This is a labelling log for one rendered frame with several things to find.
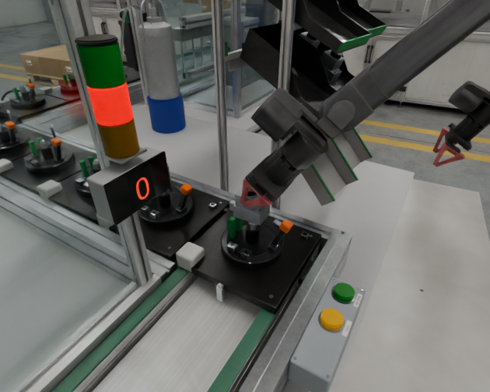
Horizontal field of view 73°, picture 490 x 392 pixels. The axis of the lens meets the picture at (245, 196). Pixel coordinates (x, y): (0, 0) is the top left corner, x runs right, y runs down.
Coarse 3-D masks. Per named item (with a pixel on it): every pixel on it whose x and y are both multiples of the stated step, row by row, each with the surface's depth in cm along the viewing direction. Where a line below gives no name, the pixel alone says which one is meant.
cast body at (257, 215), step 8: (240, 192) 66; (248, 192) 65; (248, 200) 65; (232, 208) 71; (240, 208) 67; (248, 208) 66; (256, 208) 66; (264, 208) 67; (240, 216) 68; (248, 216) 67; (256, 216) 66; (264, 216) 68
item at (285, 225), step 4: (276, 220) 67; (284, 220) 66; (288, 220) 66; (276, 224) 66; (280, 224) 67; (284, 224) 65; (288, 224) 65; (292, 224) 66; (280, 228) 66; (284, 228) 65; (288, 228) 65; (280, 232) 67; (284, 232) 66; (276, 236) 68; (280, 236) 67; (276, 240) 69; (272, 244) 70; (276, 244) 69
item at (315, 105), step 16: (256, 32) 77; (272, 32) 82; (256, 48) 76; (272, 48) 73; (304, 48) 82; (256, 64) 78; (272, 64) 75; (304, 64) 84; (320, 64) 81; (272, 80) 77; (304, 80) 83; (320, 80) 83; (304, 96) 79; (320, 96) 81
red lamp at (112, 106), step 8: (88, 88) 43; (112, 88) 42; (120, 88) 43; (96, 96) 43; (104, 96) 43; (112, 96) 43; (120, 96) 44; (128, 96) 45; (96, 104) 43; (104, 104) 43; (112, 104) 43; (120, 104) 44; (128, 104) 45; (96, 112) 44; (104, 112) 44; (112, 112) 44; (120, 112) 44; (128, 112) 46; (96, 120) 45; (104, 120) 44; (112, 120) 44; (120, 120) 45; (128, 120) 46
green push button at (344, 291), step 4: (336, 284) 66; (340, 284) 66; (344, 284) 66; (336, 288) 65; (340, 288) 65; (344, 288) 65; (348, 288) 65; (352, 288) 65; (336, 292) 64; (340, 292) 64; (344, 292) 64; (348, 292) 64; (352, 292) 64; (336, 296) 64; (340, 296) 63; (344, 296) 63; (348, 296) 63; (352, 296) 63; (340, 300) 64; (344, 300) 63; (348, 300) 63
